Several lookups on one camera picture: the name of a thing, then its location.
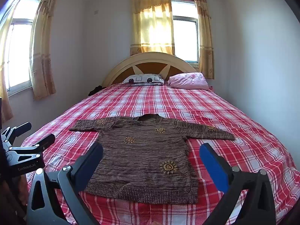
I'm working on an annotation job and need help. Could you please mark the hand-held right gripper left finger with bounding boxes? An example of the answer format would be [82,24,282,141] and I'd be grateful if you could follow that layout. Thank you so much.
[26,142,104,225]

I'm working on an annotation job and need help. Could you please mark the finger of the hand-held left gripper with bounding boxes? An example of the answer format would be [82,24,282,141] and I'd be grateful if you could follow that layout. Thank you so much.
[8,133,56,156]
[0,121,32,148]

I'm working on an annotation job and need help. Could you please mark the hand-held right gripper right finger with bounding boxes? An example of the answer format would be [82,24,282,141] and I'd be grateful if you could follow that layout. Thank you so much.
[199,142,285,225]

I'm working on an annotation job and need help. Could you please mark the brown knitted sweater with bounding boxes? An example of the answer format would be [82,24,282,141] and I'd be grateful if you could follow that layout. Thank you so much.
[69,114,235,204]

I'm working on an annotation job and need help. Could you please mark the red plaid bedsheet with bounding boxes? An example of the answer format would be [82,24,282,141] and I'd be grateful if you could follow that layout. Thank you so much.
[21,84,297,225]

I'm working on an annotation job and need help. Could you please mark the dark cloth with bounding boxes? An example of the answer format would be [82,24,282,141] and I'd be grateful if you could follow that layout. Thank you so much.
[88,86,106,96]

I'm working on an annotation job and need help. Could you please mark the window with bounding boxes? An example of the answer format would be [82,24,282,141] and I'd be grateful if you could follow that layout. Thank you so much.
[171,0,200,66]
[5,0,40,96]

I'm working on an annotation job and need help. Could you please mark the pink pillow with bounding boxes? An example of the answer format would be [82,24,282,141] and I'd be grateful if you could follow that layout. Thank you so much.
[167,73,209,91]

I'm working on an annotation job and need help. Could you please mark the white patterned pillow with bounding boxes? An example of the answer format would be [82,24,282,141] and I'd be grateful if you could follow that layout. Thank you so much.
[122,74,165,86]

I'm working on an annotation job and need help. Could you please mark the cream wooden headboard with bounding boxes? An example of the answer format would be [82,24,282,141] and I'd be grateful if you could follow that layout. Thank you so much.
[102,52,198,87]

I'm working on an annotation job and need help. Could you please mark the wide yellow curtain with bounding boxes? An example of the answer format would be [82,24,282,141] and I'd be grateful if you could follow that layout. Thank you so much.
[130,0,175,57]

